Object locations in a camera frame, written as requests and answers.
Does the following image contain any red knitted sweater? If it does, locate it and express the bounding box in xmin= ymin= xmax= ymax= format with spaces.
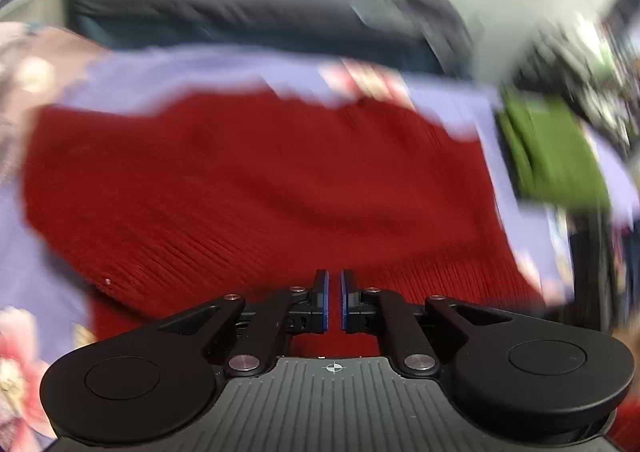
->
xmin=23 ymin=92 xmax=542 ymax=339

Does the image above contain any green folded garment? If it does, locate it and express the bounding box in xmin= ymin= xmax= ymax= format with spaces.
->
xmin=495 ymin=90 xmax=611 ymax=212

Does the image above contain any lavender floral bed sheet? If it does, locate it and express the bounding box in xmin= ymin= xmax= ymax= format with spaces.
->
xmin=9 ymin=28 xmax=634 ymax=451

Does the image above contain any dark grey pillow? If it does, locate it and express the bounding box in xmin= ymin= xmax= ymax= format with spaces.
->
xmin=68 ymin=0 xmax=473 ymax=78

